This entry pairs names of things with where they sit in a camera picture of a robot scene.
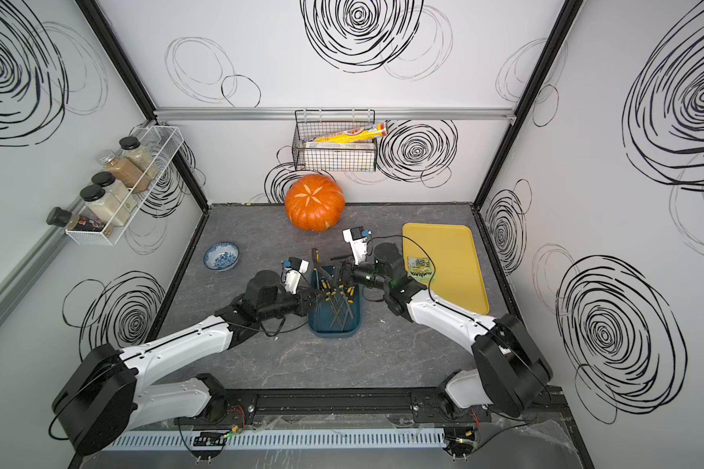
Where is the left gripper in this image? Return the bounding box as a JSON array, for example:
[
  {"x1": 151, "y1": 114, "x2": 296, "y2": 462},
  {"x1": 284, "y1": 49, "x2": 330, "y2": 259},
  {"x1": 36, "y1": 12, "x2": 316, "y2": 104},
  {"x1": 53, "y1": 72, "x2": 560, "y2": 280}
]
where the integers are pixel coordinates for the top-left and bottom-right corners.
[{"x1": 258, "y1": 285, "x2": 328, "y2": 324}]

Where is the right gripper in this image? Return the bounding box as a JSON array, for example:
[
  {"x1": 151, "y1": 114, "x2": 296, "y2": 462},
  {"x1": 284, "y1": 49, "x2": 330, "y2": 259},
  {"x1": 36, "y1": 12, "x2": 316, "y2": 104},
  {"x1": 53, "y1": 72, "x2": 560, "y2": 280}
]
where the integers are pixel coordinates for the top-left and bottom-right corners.
[{"x1": 318, "y1": 252, "x2": 392, "y2": 294}]

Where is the teal plastic storage box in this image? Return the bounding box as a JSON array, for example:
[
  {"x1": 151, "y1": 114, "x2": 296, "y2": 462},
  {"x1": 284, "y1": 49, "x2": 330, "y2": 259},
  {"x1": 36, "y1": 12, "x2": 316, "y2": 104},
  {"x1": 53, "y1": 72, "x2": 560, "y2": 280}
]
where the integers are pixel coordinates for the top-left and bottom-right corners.
[{"x1": 308, "y1": 265, "x2": 362, "y2": 339}]

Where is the black yellow file tool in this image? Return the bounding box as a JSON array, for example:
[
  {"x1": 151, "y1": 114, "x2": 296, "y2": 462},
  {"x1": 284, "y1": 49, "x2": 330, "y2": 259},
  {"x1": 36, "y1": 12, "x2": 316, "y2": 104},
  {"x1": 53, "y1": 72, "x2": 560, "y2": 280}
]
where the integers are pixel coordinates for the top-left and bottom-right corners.
[{"x1": 311, "y1": 247, "x2": 323, "y2": 291}]

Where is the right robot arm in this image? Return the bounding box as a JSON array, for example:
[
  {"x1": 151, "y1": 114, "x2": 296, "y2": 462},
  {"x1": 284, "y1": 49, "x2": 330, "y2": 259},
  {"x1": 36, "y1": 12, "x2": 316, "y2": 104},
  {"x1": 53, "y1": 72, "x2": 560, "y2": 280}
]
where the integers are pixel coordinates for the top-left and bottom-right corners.
[{"x1": 341, "y1": 240, "x2": 553, "y2": 418}]

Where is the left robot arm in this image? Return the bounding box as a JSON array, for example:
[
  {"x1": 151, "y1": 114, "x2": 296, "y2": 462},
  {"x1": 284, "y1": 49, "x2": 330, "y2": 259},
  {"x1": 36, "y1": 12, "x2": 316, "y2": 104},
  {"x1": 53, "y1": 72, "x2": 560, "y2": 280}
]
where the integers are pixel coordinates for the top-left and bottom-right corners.
[{"x1": 52, "y1": 270, "x2": 321, "y2": 456}]

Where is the green snack packet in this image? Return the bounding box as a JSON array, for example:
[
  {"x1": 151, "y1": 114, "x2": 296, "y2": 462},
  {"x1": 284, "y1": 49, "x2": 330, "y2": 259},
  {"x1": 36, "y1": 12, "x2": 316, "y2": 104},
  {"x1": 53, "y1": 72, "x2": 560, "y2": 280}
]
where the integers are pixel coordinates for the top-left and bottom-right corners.
[{"x1": 407, "y1": 256, "x2": 435, "y2": 285}]

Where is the orange pumpkin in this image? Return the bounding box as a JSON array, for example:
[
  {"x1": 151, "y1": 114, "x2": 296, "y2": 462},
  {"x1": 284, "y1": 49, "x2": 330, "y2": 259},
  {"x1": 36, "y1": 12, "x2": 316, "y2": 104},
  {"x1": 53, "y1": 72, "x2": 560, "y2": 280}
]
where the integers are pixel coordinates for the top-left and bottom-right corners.
[{"x1": 285, "y1": 174, "x2": 346, "y2": 233}]

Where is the yellow plastic tray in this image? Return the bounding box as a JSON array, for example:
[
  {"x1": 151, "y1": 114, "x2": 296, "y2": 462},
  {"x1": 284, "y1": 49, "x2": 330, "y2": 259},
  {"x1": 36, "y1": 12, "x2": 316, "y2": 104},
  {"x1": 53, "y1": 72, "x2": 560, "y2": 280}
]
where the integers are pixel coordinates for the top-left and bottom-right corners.
[{"x1": 402, "y1": 223, "x2": 490, "y2": 316}]

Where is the blue white patterned bowl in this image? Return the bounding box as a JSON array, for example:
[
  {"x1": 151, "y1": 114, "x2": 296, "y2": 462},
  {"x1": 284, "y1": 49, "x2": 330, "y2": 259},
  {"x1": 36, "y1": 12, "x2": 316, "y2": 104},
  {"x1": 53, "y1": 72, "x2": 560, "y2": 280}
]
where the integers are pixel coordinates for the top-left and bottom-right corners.
[{"x1": 203, "y1": 242, "x2": 241, "y2": 272}]

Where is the yellow snack package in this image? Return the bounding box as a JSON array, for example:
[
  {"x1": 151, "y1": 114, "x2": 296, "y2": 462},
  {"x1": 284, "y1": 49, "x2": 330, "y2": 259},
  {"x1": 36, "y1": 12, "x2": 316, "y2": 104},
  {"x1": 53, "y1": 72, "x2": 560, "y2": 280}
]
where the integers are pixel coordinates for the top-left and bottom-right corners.
[{"x1": 313, "y1": 123, "x2": 387, "y2": 144}]

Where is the spice jar white powder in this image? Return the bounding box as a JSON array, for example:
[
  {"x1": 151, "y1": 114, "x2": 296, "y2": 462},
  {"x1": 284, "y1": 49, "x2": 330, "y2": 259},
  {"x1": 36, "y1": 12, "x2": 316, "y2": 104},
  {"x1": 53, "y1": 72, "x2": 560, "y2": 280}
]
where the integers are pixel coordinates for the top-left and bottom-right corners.
[{"x1": 91, "y1": 171, "x2": 137, "y2": 213}]

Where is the spice jar cream powder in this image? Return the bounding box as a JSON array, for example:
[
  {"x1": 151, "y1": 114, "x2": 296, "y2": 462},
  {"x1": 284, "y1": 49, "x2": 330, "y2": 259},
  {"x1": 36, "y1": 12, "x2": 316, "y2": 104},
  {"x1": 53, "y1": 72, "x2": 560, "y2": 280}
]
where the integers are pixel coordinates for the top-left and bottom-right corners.
[{"x1": 79, "y1": 184, "x2": 130, "y2": 227}]

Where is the spice jar brown powder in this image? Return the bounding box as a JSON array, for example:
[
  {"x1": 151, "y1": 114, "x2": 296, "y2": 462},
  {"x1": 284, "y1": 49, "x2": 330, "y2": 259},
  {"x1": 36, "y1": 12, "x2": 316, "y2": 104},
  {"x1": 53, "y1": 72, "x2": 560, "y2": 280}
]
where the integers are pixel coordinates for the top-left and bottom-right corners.
[{"x1": 97, "y1": 150, "x2": 151, "y2": 193}]

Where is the spice jar beige powder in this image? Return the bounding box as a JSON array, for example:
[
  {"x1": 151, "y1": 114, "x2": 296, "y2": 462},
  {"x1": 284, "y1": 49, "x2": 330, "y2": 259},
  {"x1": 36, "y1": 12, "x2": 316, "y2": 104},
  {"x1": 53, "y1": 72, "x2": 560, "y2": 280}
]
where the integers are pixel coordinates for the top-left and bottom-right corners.
[{"x1": 119, "y1": 136, "x2": 156, "y2": 178}]

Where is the small dark spice bottle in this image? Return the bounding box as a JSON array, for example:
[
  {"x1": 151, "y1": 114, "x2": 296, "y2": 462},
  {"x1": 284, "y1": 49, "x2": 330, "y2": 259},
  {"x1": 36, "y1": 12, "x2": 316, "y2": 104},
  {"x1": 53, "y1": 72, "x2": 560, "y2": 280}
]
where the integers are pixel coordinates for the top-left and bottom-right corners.
[{"x1": 46, "y1": 207, "x2": 106, "y2": 233}]

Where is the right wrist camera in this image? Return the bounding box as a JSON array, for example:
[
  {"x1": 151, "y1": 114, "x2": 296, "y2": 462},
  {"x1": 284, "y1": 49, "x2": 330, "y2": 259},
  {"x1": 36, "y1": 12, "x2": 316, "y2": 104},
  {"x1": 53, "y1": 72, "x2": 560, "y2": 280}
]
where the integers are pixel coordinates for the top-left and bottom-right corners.
[{"x1": 342, "y1": 227, "x2": 371, "y2": 266}]

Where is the black wire wall basket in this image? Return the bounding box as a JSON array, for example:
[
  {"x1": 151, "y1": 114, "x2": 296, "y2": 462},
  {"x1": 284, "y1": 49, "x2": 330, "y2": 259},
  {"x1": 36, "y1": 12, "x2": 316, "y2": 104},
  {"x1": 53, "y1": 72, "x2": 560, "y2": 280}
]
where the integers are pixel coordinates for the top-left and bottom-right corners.
[{"x1": 291, "y1": 109, "x2": 379, "y2": 172}]

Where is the grey slotted cable duct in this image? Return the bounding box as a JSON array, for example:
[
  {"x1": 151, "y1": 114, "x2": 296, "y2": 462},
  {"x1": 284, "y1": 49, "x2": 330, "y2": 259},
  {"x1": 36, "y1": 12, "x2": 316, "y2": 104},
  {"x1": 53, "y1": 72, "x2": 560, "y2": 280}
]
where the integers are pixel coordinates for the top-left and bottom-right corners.
[{"x1": 106, "y1": 428, "x2": 446, "y2": 451}]

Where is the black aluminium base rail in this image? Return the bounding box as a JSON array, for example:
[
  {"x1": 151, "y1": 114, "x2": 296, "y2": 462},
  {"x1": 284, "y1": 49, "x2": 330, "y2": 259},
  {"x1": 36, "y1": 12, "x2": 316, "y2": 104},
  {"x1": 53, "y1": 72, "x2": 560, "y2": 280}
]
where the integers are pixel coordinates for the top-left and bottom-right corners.
[{"x1": 93, "y1": 386, "x2": 570, "y2": 424}]

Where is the clear acrylic wall shelf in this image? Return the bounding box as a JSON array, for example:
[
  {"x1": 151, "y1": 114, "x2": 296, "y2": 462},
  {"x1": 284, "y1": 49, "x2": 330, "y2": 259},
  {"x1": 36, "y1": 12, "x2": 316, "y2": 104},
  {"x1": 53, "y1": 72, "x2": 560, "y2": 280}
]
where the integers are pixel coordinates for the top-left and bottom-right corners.
[{"x1": 60, "y1": 125, "x2": 190, "y2": 255}]

